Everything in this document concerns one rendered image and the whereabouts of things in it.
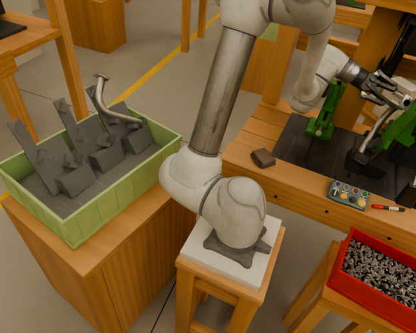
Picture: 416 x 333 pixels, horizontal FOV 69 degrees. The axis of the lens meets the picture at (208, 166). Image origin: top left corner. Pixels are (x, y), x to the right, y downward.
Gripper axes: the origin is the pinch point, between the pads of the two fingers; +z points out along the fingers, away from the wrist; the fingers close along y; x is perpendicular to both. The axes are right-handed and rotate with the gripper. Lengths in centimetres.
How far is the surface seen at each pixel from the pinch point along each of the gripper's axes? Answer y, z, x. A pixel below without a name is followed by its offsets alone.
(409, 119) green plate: -7.6, 4.4, -8.4
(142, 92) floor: -48, -172, 199
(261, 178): -56, -29, 4
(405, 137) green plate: -12.3, 8.6, -4.3
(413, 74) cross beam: 23.8, 6.7, 23.6
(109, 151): -82, -91, -4
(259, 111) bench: -25, -46, 43
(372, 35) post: 23.3, -21.6, 11.4
